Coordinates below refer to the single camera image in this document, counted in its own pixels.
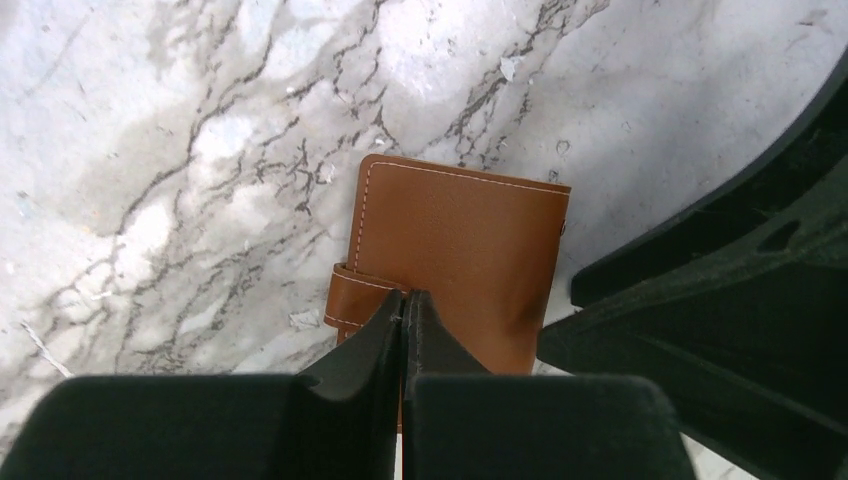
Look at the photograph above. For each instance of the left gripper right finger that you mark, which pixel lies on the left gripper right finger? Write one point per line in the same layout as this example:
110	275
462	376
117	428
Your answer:
461	421

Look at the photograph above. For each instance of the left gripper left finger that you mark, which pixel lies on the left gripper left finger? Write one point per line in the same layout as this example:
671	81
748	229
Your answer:
336	419

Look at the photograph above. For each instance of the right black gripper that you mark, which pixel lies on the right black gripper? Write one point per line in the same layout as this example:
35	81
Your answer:
737	306

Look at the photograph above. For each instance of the brown leather card holder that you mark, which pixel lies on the brown leather card holder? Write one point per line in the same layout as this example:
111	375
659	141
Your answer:
485	247

